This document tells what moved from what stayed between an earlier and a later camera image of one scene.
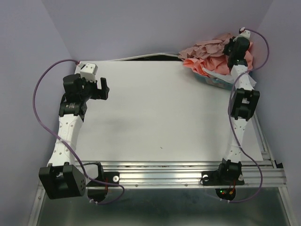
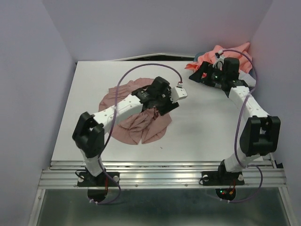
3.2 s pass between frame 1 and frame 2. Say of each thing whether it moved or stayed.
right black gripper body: moved
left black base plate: stayed
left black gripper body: moved
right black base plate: stayed
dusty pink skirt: moved
